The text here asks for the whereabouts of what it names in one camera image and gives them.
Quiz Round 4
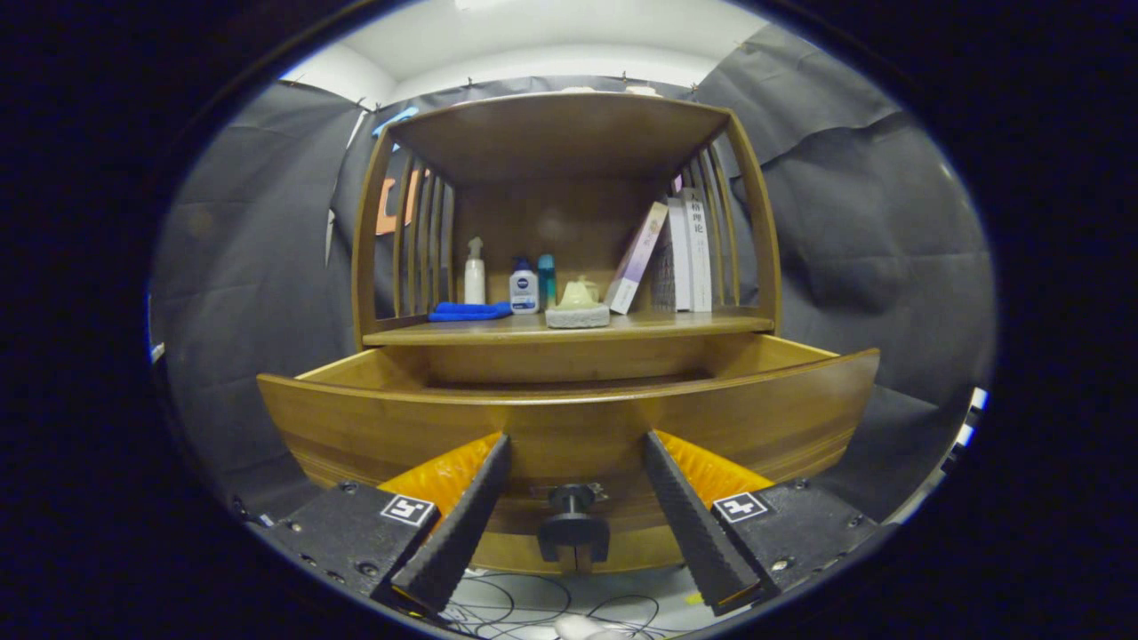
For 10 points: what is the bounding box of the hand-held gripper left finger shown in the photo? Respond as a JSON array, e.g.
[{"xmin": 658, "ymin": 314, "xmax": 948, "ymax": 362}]
[{"xmin": 258, "ymin": 432, "xmax": 513, "ymax": 614}]

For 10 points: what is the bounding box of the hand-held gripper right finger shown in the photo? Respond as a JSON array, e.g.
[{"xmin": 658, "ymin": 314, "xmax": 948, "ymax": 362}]
[{"xmin": 642, "ymin": 429, "xmax": 883, "ymax": 617}]

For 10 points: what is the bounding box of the wooden drawer with black knob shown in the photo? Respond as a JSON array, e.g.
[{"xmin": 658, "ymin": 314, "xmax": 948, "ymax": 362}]
[{"xmin": 256, "ymin": 333, "xmax": 881, "ymax": 574}]

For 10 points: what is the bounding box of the wooden countertop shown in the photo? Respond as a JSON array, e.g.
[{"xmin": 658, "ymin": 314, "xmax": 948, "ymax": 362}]
[{"xmin": 362, "ymin": 305, "xmax": 776, "ymax": 348}]

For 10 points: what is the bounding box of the wooden cabinet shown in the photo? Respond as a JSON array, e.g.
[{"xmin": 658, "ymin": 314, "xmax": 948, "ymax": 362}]
[{"xmin": 256, "ymin": 92, "xmax": 881, "ymax": 574}]

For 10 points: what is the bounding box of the blue cloth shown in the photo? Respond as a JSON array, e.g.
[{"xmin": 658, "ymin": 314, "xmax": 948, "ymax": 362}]
[{"xmin": 429, "ymin": 301, "xmax": 514, "ymax": 323}]

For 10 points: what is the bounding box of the white bottle with blue cap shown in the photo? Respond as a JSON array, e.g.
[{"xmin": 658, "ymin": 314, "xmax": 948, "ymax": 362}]
[{"xmin": 509, "ymin": 257, "xmax": 541, "ymax": 316}]

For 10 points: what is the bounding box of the white pump bottle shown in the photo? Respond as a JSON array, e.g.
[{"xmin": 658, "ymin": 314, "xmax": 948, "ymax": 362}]
[{"xmin": 463, "ymin": 236, "xmax": 486, "ymax": 306}]

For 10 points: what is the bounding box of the dark patterned book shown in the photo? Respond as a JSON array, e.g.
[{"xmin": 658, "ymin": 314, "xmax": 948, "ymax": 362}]
[{"xmin": 652, "ymin": 233, "xmax": 677, "ymax": 312}]

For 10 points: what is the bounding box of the plain white book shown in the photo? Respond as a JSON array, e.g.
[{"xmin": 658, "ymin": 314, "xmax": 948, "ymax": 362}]
[{"xmin": 667, "ymin": 197, "xmax": 693, "ymax": 312}]

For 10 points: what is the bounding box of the purple and white book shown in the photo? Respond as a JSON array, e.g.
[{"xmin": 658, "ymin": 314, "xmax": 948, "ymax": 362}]
[{"xmin": 605, "ymin": 201, "xmax": 669, "ymax": 316}]

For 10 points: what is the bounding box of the white book with black lettering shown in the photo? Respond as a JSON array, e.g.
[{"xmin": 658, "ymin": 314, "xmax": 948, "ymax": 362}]
[{"xmin": 680, "ymin": 187, "xmax": 714, "ymax": 313}]

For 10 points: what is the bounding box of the white panel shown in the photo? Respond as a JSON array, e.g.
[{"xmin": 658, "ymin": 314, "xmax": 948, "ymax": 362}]
[{"xmin": 941, "ymin": 387, "xmax": 990, "ymax": 474}]

